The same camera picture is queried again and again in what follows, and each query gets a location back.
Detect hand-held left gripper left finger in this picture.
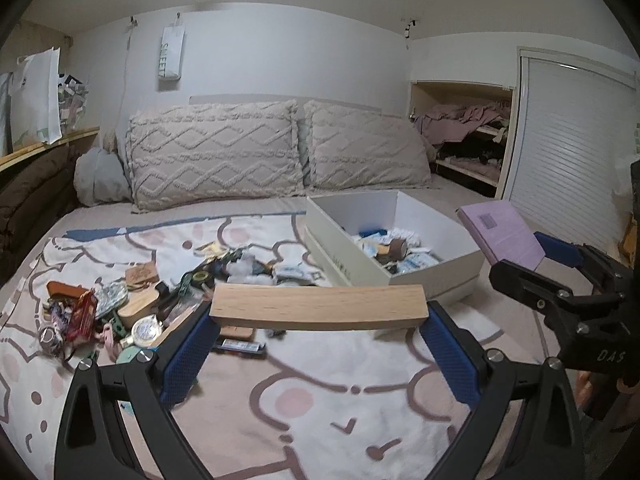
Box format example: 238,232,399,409
54,304,217,480

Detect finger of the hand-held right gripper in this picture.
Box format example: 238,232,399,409
489,258,632,317
533,232,627,294

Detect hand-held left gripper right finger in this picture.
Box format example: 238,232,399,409
419,300,586,480

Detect purple notebook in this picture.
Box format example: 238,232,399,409
456,199,547,272

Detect long wooden block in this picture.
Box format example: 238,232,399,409
208,282,429,333

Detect person's right hand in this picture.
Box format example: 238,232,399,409
574,371,594,412

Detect narrow wooden block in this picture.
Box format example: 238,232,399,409
149,302,211,350

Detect white cloth piece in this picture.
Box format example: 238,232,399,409
452,305,501,341

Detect white round tin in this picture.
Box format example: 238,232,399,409
131,316,164,347

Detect black lighter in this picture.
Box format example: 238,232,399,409
214,338,268,359

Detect large green plastic clip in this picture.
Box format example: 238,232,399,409
172,272,201,306

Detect rounded wooden box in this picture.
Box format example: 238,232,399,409
119,289,162,332

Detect cork piece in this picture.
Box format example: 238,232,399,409
124,263,161,287

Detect floral pouch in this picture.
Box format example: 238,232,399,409
94,280,132,317

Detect white cotton wad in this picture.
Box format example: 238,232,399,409
226,254,275,287

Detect red snack packet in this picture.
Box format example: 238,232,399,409
65,290,99,343

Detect wooden closet shelf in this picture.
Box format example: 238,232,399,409
409,79,517,200

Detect dark clothes pile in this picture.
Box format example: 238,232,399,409
437,136,507,167

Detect colourful candy wrappers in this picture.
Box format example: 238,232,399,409
47,300,76,331

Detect white blue tube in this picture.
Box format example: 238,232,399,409
274,265,321,285

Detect glass jar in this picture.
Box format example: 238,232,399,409
39,326,63,357

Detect brown case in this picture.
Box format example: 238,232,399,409
46,280,87,302

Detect pink clothes pile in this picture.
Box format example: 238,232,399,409
415,101,512,145

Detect grey cloth bundle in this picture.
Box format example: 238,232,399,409
74,130,135,207

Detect beige textured pillow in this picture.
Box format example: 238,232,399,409
125,99,307,212
299,100,432,192

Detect brown blanket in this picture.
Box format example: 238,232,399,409
0,139,101,268

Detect beige headboard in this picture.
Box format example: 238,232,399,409
188,93,385,117

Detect stack of colourful packets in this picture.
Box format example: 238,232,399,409
57,72,91,133

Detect white paper bag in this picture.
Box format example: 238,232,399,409
9,47,64,147

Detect white hanging wall pouch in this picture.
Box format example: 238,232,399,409
158,24,186,82

